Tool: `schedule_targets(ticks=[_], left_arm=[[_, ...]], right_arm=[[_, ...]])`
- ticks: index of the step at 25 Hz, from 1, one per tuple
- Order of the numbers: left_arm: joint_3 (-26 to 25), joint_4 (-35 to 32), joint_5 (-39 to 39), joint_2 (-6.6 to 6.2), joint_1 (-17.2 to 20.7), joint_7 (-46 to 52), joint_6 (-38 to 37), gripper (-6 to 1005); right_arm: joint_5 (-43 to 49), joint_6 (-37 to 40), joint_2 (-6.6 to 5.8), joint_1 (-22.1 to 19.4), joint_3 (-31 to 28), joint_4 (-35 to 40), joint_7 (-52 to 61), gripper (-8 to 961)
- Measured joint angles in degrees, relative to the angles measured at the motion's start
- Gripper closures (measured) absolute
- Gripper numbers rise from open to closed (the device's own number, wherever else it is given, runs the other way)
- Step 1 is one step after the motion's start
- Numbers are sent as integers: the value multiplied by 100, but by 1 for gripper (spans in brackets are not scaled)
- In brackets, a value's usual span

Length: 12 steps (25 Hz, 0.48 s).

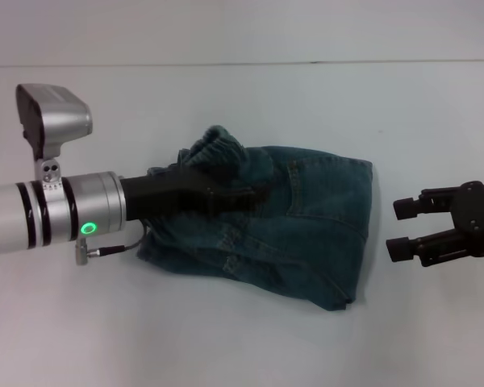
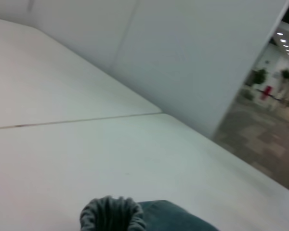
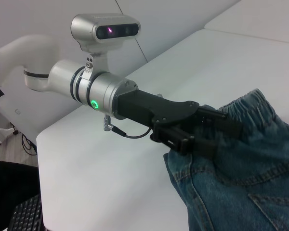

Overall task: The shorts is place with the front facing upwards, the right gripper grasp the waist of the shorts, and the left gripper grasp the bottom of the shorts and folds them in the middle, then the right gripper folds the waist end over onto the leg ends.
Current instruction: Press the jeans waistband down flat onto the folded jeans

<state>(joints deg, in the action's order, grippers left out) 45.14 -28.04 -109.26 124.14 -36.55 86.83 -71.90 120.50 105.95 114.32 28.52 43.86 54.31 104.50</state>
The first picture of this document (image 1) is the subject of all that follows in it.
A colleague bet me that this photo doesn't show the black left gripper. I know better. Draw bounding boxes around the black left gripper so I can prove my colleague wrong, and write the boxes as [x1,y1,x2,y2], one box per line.
[119,170,268,227]

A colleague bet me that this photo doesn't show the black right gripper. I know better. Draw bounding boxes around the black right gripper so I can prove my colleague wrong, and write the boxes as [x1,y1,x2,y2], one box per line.
[386,180,484,268]

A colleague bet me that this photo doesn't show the blue faded denim shorts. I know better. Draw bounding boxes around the blue faded denim shorts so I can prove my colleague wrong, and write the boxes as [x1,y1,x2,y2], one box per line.
[136,125,374,314]

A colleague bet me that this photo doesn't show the left arm cable with plug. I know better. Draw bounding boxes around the left arm cable with plug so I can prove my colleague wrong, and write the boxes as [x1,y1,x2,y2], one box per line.
[75,223,151,267]

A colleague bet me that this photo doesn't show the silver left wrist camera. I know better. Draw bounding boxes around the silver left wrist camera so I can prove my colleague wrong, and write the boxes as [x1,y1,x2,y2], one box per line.
[15,83,94,190]

